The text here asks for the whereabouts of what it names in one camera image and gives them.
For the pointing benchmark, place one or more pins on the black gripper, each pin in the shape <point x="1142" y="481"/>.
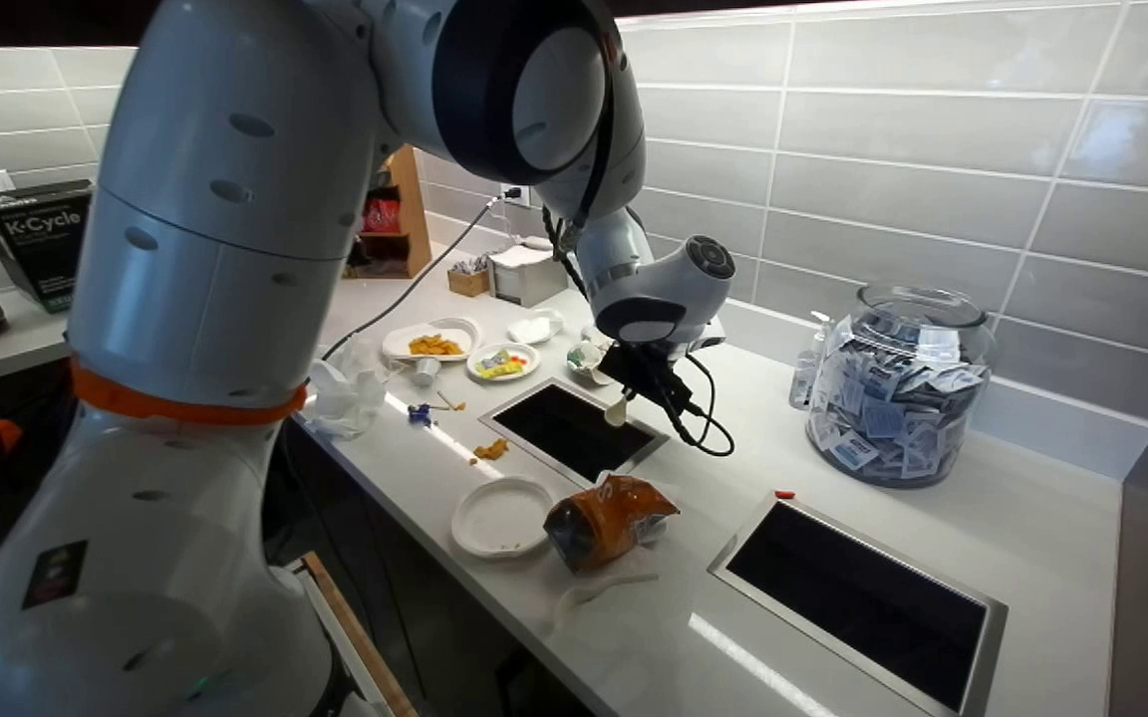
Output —
<point x="640" y="369"/>

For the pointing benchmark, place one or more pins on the large orange crisp piece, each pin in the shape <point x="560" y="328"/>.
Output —
<point x="491" y="453"/>

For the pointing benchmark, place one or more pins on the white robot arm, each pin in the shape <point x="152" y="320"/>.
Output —
<point x="215" y="291"/>

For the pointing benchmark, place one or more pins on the steel framed countertop opening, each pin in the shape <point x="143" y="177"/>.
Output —
<point x="866" y="599"/>
<point x="576" y="431"/>

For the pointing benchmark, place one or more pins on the orange crisps pile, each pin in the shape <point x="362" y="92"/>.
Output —
<point x="434" y="346"/>

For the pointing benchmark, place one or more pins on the printed paper cup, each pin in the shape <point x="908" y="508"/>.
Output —
<point x="583" y="364"/>

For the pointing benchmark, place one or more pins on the orange chips bag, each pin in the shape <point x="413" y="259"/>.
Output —
<point x="608" y="521"/>

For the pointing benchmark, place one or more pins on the white paper plate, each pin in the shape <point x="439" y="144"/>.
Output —
<point x="499" y="521"/>
<point x="483" y="376"/>
<point x="397" y="346"/>

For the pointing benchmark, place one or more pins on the red snack stick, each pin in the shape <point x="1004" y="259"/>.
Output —
<point x="784" y="494"/>

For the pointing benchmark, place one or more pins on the white box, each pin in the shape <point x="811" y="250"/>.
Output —
<point x="524" y="271"/>

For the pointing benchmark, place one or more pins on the small clear plastic bottle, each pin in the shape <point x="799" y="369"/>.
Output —
<point x="811" y="364"/>

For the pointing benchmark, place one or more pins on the wooden stirrer stick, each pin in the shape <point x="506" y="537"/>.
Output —
<point x="449" y="404"/>

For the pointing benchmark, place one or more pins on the small brown cardboard box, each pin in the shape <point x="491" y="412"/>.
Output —
<point x="469" y="279"/>

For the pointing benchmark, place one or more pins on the blue torn wrapper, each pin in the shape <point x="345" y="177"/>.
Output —
<point x="419" y="417"/>

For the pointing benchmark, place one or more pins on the glass jar with sachets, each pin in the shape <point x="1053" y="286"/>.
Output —
<point x="895" y="400"/>

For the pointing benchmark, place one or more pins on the dark base cabinet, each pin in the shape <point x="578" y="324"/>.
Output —
<point x="449" y="639"/>

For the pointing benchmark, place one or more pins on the wooden organizer shelf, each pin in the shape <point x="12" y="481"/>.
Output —
<point x="397" y="219"/>

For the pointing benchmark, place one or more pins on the wooden board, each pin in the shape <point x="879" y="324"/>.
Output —
<point x="360" y="639"/>

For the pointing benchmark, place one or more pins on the black printed box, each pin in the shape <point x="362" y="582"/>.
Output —
<point x="45" y="245"/>

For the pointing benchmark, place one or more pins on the white wall outlet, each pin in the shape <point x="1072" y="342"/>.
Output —
<point x="512" y="197"/>

